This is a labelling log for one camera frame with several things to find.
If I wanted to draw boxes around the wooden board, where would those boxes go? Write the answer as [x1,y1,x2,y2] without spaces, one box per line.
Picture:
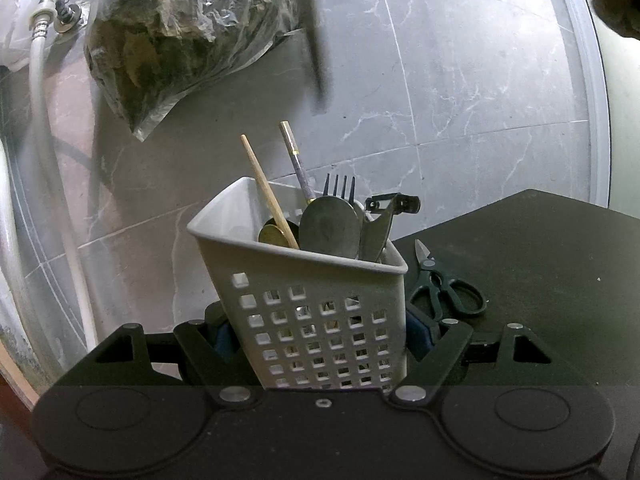
[0,342,42,413]

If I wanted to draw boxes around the clear plastic bag of greens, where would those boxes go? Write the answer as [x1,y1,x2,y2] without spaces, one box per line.
[84,0,328,142]

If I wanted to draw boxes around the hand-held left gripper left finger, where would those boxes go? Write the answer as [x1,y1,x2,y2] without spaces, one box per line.
[92,304,262,406]

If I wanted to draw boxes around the white round tub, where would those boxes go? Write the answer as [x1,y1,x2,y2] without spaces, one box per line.
[550,0,640,211]

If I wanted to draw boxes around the small brass spoon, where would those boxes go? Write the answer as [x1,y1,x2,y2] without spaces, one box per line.
[258,224,292,249]

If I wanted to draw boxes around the black peeler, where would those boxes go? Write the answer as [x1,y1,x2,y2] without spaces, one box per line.
[359,192,422,264]

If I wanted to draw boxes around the large metal spoon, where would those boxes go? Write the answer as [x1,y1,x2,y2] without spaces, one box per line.
[299,196,363,260]

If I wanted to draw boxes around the black-handled kitchen scissors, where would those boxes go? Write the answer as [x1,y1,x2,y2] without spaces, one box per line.
[407,239,488,322]

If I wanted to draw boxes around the white plastic bag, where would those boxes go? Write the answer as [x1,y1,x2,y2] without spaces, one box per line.
[0,0,38,72]

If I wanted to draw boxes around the white plastic utensil basket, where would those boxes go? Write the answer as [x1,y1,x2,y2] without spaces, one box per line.
[187,176,408,393]

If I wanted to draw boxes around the dark blurred utensil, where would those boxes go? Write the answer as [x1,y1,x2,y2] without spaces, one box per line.
[297,0,335,114]

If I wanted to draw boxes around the wooden chopstick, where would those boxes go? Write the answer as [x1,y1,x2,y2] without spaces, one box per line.
[240,134,301,251]

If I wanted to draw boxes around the black fork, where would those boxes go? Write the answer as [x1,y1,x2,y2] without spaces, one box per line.
[322,174,366,212]

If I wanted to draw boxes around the white hose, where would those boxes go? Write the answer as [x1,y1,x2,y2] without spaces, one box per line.
[29,0,101,356]

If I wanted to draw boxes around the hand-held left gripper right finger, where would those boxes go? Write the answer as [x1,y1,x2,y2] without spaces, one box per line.
[387,305,554,406]

